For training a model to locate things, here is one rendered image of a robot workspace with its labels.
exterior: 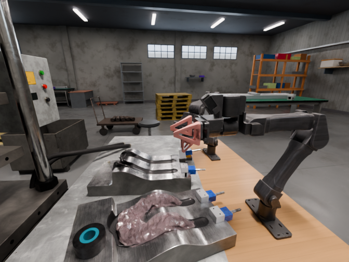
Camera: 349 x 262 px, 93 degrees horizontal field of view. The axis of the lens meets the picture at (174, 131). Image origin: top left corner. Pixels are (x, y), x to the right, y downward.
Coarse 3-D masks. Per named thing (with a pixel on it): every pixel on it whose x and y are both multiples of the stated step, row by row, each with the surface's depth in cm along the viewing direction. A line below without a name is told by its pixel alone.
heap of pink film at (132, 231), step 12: (156, 192) 63; (144, 204) 60; (156, 204) 60; (168, 204) 62; (180, 204) 66; (120, 216) 57; (132, 216) 57; (156, 216) 54; (168, 216) 54; (180, 216) 56; (120, 228) 52; (132, 228) 51; (144, 228) 52; (156, 228) 50; (168, 228) 50; (180, 228) 52; (120, 240) 50; (132, 240) 49; (144, 240) 49
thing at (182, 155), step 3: (180, 150) 94; (186, 150) 96; (189, 150) 95; (192, 150) 97; (195, 150) 97; (198, 150) 97; (180, 153) 95; (183, 153) 95; (186, 153) 95; (189, 153) 95; (192, 153) 96; (180, 156) 95; (183, 156) 95
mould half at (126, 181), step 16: (112, 160) 103; (128, 160) 87; (96, 176) 86; (112, 176) 77; (128, 176) 78; (144, 176) 80; (160, 176) 81; (176, 176) 80; (96, 192) 79; (112, 192) 80; (128, 192) 80; (144, 192) 81; (176, 192) 82
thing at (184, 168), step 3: (180, 165) 88; (183, 165) 85; (186, 165) 85; (183, 168) 83; (186, 168) 83; (189, 168) 85; (192, 168) 85; (195, 168) 85; (198, 168) 86; (201, 168) 86; (204, 168) 87; (183, 171) 83; (186, 171) 83; (189, 171) 84; (192, 171) 84; (195, 171) 84
